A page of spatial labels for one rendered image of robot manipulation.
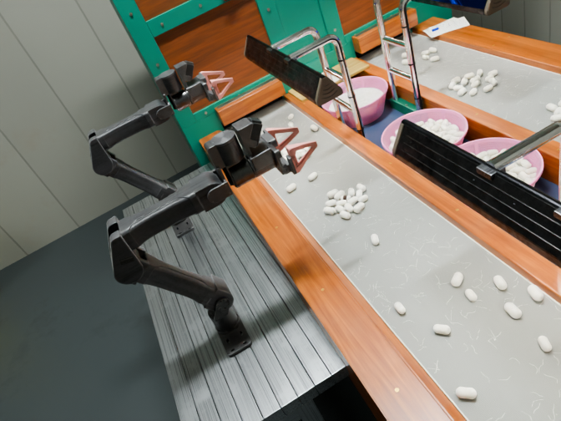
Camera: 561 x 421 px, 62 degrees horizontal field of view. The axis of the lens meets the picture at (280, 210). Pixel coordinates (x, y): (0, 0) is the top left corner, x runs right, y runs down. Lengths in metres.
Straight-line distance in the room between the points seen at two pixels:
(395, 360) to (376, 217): 0.46
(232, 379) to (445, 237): 0.63
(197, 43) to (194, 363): 1.22
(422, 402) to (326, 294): 0.34
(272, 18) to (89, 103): 1.66
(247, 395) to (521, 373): 0.59
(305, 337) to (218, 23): 1.27
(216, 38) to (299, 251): 1.02
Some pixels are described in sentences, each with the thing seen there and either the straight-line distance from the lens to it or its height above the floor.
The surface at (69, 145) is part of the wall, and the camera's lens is 3.42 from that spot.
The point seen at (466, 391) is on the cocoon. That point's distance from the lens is 0.97.
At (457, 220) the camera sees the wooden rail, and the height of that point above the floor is 0.76.
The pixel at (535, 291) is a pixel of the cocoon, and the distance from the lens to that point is 1.09.
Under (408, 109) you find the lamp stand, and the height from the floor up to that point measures 0.71.
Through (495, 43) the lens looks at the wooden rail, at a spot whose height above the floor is 0.77.
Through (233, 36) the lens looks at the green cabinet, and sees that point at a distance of 2.00.
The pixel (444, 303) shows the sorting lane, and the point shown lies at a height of 0.74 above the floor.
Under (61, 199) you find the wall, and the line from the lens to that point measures 3.58.
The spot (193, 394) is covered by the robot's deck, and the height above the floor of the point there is 0.67.
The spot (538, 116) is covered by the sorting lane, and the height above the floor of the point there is 0.74.
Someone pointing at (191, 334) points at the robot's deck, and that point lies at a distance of 1.37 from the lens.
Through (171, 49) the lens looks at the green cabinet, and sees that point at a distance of 1.95.
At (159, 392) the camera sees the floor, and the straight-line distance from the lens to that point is 2.25.
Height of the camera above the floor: 1.62
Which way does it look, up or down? 36 degrees down
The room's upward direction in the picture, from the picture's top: 24 degrees counter-clockwise
